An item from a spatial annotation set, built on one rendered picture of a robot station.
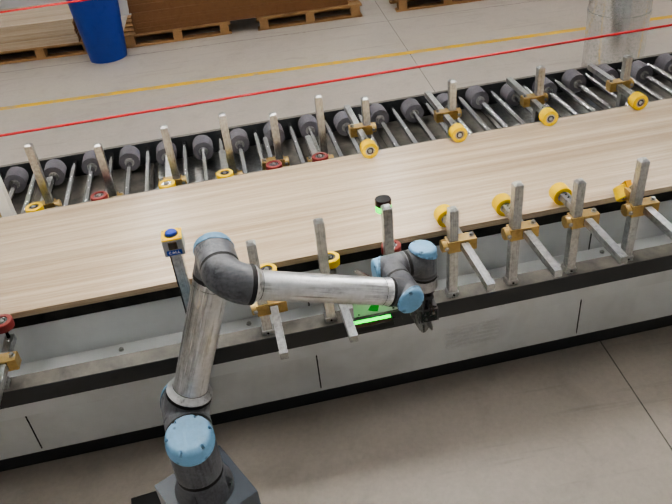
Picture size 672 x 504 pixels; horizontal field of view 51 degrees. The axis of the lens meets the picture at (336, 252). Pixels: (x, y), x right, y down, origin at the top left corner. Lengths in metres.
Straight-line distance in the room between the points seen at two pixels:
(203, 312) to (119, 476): 1.43
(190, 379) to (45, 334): 0.91
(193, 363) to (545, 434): 1.70
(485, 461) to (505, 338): 0.61
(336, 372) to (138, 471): 0.98
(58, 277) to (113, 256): 0.23
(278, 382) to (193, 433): 1.06
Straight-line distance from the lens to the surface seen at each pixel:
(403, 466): 3.16
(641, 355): 3.75
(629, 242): 3.07
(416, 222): 2.92
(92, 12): 7.95
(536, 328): 3.48
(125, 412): 3.30
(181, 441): 2.24
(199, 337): 2.16
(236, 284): 1.91
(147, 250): 3.01
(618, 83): 4.05
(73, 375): 2.85
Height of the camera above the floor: 2.52
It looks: 36 degrees down
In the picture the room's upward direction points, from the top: 6 degrees counter-clockwise
